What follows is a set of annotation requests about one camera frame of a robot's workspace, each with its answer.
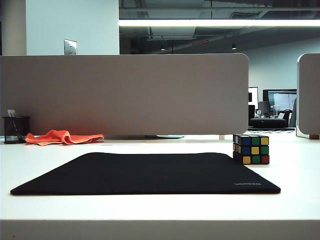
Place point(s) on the multicolour puzzle cube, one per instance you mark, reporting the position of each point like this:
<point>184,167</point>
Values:
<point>251,149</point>

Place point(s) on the black fabric mouse pad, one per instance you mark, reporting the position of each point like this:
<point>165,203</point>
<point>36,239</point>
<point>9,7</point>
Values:
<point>147,174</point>

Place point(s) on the wide grey desk divider panel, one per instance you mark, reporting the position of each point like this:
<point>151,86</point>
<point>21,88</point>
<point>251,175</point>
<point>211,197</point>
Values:
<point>125,95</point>

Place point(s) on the white divider support foot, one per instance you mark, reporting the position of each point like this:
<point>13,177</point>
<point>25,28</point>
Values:
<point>222,137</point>

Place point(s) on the white framed whiteboard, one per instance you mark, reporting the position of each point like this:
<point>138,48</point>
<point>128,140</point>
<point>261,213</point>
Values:
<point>253,96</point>

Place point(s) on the orange cloth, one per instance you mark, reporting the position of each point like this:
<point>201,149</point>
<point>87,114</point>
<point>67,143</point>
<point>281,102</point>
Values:
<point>62,137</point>

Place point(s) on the black round ottoman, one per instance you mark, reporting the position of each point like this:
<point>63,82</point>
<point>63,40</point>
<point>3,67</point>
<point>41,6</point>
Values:
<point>267,122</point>

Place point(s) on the long white ceiling light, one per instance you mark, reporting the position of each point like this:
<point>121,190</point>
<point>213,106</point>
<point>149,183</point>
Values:
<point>217,22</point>

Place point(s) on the dark computer monitor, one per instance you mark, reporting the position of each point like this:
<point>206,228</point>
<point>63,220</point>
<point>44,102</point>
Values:
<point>281,98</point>

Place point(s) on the black mesh pen holder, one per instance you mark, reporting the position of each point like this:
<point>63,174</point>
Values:
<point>15,130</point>

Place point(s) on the narrow grey desk divider panel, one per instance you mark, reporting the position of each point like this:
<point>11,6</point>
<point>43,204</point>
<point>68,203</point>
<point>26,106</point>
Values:
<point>309,95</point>

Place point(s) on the brown divider support foot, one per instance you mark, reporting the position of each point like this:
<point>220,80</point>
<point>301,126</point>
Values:
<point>314,136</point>

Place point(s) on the silver wall switch plate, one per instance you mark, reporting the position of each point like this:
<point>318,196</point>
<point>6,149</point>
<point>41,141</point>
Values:
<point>70,46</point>

